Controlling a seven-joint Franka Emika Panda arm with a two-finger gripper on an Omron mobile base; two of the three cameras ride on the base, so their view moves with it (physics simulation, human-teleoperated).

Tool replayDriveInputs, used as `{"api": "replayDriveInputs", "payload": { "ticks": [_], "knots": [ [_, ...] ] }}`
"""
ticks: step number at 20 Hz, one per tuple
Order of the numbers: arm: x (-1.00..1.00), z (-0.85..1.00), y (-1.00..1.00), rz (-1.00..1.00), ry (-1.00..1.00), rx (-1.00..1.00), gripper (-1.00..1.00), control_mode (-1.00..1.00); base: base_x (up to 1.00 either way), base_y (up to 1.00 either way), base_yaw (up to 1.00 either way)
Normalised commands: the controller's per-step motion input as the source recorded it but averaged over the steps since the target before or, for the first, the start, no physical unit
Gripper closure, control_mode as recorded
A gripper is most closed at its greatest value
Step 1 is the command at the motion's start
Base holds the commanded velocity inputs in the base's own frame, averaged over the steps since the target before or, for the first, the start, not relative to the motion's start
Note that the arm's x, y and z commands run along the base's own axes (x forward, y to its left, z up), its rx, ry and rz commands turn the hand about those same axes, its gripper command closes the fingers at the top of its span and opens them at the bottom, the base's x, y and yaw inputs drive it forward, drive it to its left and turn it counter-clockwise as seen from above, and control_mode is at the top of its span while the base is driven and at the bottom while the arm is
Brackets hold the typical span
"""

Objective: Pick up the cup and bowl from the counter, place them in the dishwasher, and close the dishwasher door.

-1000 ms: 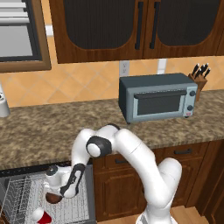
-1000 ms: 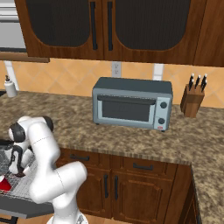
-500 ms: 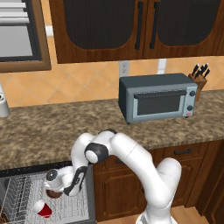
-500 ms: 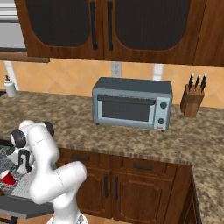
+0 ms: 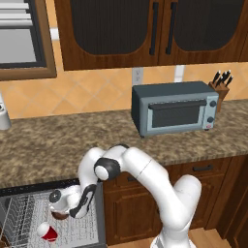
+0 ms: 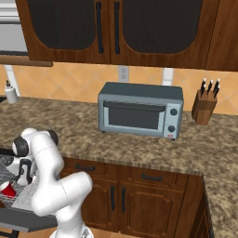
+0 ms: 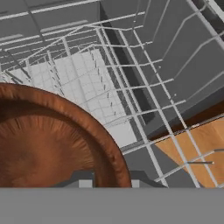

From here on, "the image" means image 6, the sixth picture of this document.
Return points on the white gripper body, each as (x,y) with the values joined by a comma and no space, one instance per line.
(11,165)

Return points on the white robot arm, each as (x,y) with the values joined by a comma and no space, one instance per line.
(49,173)

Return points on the red cup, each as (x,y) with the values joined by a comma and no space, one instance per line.
(8,190)

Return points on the grey dishwasher rack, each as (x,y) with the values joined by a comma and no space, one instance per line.
(23,198)

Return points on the dark grey dishwasher door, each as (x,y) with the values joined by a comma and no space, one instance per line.
(28,220)

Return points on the wooden base cupboard door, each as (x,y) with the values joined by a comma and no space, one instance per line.
(152,214)
(100,206)

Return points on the wooden glass-front cupboard door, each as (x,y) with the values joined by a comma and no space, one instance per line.
(62,31)
(161,31)

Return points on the white soap dispenser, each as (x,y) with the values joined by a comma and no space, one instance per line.
(11,94)

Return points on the wooden drawer front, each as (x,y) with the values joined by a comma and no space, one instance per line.
(173,176)
(100,169)

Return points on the silver range hood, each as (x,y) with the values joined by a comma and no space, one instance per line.
(12,34)

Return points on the grey toaster oven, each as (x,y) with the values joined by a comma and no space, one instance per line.
(136,116)

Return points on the wooden corner base cupboard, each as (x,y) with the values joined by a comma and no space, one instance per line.
(201,214)

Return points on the wooden knife block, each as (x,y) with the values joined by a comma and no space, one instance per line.
(204,110)

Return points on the wooden cupboard side panel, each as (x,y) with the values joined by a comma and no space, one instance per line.
(224,34)

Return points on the white wall strip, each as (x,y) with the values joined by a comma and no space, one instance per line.
(167,76)
(11,74)

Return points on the wooden wall shelf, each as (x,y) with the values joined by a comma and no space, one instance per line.
(24,61)

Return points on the white wall outlet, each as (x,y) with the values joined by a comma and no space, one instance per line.
(123,73)

